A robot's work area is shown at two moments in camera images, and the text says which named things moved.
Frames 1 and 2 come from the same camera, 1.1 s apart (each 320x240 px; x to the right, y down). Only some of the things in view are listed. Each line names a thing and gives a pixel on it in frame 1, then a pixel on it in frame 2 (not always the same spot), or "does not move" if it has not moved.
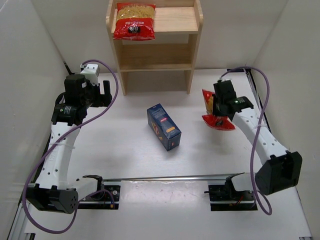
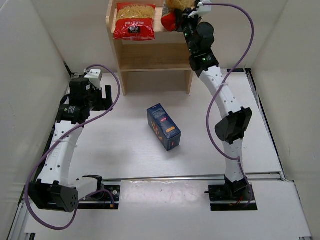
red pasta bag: (218, 122) -> (168, 19)
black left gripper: (102, 97) does not move
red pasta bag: (135, 21) does not move
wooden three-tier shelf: (178, 23) does not move
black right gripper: (218, 107) -> (182, 19)
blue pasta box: (164, 127) does not move
